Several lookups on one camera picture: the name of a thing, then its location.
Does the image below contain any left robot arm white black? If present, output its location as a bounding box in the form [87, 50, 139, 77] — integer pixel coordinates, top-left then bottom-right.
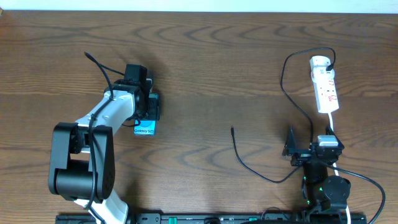
[48, 78, 160, 223]

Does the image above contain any white usb charger plug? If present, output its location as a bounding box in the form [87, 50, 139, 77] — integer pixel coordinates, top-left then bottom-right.
[311, 66, 335, 83]

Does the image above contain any white power strip cord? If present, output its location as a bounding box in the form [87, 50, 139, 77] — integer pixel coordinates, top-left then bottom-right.
[327, 112, 352, 224]

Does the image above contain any blue Galaxy smartphone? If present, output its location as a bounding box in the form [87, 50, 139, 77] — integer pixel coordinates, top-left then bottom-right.
[134, 120, 156, 136]

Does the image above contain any black charger cable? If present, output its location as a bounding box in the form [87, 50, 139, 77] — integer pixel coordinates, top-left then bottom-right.
[230, 47, 337, 184]

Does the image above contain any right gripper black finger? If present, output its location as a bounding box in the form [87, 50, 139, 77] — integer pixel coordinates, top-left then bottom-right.
[282, 126, 297, 156]
[325, 126, 344, 147]

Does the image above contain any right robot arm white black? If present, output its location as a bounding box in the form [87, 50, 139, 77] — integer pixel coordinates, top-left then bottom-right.
[282, 127, 351, 222]

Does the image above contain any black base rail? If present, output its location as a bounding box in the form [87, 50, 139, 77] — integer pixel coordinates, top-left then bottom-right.
[55, 211, 367, 224]

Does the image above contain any white power strip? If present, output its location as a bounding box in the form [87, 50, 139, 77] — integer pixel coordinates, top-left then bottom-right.
[310, 55, 339, 114]

